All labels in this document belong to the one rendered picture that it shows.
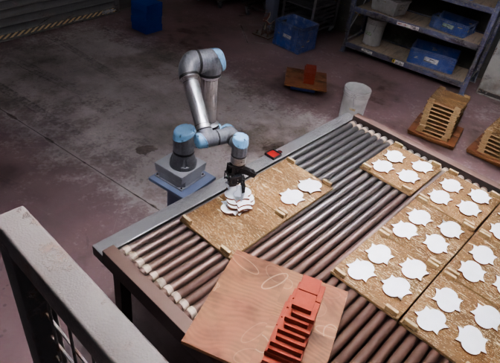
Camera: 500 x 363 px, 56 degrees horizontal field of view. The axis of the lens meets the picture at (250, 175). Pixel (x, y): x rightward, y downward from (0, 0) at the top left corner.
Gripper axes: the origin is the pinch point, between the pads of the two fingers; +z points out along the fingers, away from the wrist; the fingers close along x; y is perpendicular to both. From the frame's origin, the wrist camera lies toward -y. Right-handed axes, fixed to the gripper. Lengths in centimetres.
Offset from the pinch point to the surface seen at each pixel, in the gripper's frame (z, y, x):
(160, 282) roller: 7, 52, 36
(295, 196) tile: 4.8, -32.0, 6.4
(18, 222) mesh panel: -122, 93, 128
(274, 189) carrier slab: 5.9, -24.1, -3.4
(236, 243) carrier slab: 5.9, 12.6, 27.4
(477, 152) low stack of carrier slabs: 93, -320, -84
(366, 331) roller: 8, -19, 89
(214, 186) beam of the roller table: 8.0, 5.0, -17.8
